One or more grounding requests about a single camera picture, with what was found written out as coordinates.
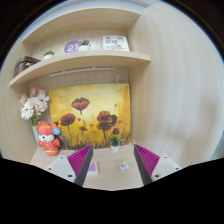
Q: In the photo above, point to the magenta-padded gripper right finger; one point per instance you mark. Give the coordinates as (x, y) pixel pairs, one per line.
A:
(166, 166)

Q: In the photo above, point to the white light bar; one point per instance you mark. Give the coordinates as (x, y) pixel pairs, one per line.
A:
(81, 71)

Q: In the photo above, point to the red and white plush toy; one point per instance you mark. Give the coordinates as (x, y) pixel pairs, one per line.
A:
(48, 140)

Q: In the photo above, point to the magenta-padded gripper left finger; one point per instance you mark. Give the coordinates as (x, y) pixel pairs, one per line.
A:
(59, 166)

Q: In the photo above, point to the light wooden wall shelf unit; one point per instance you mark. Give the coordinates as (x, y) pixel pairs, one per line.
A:
(80, 61)

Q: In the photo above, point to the small plant in white pot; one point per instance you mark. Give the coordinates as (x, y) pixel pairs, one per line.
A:
(115, 147)

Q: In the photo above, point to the pink and white flower bouquet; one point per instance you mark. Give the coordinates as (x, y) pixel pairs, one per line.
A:
(35, 103)

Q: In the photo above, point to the yellow poppy flower painting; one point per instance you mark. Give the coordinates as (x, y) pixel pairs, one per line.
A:
(90, 116)

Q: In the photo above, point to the pale blue flower vase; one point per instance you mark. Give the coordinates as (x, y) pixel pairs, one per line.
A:
(35, 133)

